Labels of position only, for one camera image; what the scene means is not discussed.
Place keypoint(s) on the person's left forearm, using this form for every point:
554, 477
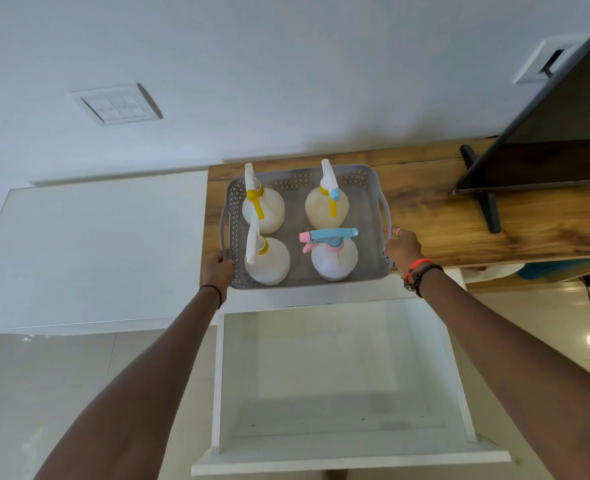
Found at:
140, 394

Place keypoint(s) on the person's right fingers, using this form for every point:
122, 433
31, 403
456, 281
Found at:
398, 231

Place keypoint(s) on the black thin wristband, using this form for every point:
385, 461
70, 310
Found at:
214, 290

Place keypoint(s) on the wooden tv console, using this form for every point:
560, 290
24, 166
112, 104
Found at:
475, 214

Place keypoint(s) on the white spray bottle yellow trigger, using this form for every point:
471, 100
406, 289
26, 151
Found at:
263, 207

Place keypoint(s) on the black flat screen television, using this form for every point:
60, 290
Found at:
560, 129

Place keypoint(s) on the person's left fingers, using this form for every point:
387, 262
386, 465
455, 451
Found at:
225, 257

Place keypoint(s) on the person's right forearm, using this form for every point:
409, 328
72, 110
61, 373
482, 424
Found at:
520, 379

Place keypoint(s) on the blue cloth item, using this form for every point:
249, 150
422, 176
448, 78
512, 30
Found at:
550, 268

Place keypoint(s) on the grey perforated plastic basket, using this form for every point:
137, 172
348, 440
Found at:
305, 224

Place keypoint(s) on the red wristband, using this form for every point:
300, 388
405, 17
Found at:
415, 267

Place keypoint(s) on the white wall socket plate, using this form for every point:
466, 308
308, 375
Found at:
547, 59

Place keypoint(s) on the white wall switch plate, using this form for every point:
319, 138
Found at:
116, 104

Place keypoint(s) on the white open drawer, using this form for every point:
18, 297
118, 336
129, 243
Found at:
345, 379

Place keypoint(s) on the black television stand foot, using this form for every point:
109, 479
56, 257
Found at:
485, 199

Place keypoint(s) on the person's right hand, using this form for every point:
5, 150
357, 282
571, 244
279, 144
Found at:
403, 251

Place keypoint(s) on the spray bottle blue pink head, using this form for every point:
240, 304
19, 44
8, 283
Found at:
334, 254

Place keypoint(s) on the white spray bottle yellow collar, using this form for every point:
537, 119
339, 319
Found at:
267, 259

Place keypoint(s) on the spray bottle blue nozzle yellow trigger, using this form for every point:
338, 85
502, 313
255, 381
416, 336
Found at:
327, 202

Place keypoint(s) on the person's left hand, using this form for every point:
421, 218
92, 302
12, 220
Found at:
217, 272

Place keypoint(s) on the white low cabinet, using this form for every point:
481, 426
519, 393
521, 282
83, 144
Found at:
95, 249

